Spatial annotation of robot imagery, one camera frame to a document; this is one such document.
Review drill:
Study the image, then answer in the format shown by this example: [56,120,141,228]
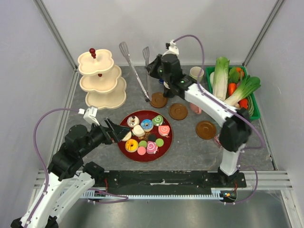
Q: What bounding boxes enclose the silver metal serving tongs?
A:
[119,41,152,102]

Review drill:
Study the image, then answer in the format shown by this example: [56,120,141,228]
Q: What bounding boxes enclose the pink mug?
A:
[190,103,201,114]

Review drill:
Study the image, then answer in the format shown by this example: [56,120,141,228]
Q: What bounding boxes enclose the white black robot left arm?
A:
[11,118,130,228]

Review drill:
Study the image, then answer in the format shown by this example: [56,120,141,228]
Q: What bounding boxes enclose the toy napa cabbage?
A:
[212,57,230,101]

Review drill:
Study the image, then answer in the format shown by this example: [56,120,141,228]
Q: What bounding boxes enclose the toy green long beans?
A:
[247,96,254,117]

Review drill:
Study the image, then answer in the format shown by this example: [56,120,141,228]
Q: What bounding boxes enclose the brown wooden coaster middle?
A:
[169,103,188,121]

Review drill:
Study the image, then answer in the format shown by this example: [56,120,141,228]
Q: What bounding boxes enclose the blue frosted donut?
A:
[141,119,154,132]

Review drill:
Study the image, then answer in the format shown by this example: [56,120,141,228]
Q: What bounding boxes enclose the black sandwich cookie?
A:
[148,134,157,142]

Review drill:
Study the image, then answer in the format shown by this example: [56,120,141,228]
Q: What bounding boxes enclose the round red lacquer tray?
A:
[118,110,173,162]

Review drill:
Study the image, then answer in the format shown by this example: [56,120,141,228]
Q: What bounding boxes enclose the green plastic crate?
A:
[205,66,261,121]

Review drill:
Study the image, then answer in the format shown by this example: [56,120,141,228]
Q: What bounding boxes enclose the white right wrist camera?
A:
[163,40,179,56]

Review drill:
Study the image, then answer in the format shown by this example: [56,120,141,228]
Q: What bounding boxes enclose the white chocolate sprinkle donut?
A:
[127,115,140,128]

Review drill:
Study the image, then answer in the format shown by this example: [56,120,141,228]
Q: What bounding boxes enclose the green swirl roll cake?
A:
[152,115,164,126]

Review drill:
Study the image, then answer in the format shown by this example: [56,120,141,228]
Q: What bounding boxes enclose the brown wooden coaster right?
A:
[196,121,217,140]

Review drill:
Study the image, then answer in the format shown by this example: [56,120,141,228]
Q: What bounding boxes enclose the green macaron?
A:
[155,138,164,147]
[139,140,147,148]

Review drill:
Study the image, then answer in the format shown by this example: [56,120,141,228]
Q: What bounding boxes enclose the toy leafy green vegetable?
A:
[228,66,245,83]

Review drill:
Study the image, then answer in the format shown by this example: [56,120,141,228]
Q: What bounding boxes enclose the pink macaron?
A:
[137,146,146,156]

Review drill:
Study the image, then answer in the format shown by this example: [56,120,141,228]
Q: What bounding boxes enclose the salmon pink swirl roll cake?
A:
[158,125,171,138]

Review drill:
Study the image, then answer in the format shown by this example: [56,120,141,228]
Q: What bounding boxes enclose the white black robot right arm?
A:
[145,54,252,187]

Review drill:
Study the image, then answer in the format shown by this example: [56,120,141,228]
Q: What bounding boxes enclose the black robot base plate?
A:
[95,171,247,190]

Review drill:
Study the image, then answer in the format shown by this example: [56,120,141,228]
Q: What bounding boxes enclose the plain white donut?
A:
[122,131,132,142]

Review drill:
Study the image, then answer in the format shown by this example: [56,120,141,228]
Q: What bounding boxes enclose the light green mug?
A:
[190,66,204,83]

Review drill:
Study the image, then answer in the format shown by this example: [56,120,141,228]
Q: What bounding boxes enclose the toy bok choy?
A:
[224,76,261,106]

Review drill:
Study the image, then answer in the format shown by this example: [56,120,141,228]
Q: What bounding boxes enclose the hot pink swirl roll cake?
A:
[146,141,158,154]

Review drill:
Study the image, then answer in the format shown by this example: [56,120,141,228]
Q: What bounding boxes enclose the brown wooden coaster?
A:
[196,121,217,140]
[169,103,188,121]
[150,92,168,108]

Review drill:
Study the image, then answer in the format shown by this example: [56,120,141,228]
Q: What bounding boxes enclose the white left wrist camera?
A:
[78,106,100,126]

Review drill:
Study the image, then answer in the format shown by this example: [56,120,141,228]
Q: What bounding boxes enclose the yellow frosted donut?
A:
[125,139,139,152]

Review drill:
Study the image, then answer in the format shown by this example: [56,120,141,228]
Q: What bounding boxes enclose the white cream sandwich bun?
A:
[132,125,145,137]

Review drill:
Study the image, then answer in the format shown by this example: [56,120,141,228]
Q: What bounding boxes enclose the white slotted cable duct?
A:
[80,190,236,200]

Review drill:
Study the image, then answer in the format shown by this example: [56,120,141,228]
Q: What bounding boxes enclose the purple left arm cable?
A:
[28,108,129,224]

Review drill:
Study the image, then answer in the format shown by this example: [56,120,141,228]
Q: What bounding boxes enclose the brown wooden coaster left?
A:
[150,92,168,108]

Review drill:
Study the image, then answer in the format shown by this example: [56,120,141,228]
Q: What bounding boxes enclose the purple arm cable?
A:
[28,108,129,224]
[175,34,265,205]

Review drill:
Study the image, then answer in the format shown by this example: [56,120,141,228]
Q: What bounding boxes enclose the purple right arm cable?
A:
[175,34,265,205]

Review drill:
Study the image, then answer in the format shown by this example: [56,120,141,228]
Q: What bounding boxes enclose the cream three-tier dessert stand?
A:
[77,48,127,110]

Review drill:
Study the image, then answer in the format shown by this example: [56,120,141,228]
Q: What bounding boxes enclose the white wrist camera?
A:
[163,40,179,56]
[78,106,100,126]

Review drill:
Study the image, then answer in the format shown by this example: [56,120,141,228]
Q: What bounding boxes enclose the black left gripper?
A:
[79,116,132,156]

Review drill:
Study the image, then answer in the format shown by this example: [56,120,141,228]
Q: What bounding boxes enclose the toy orange carrot upper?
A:
[228,83,237,96]

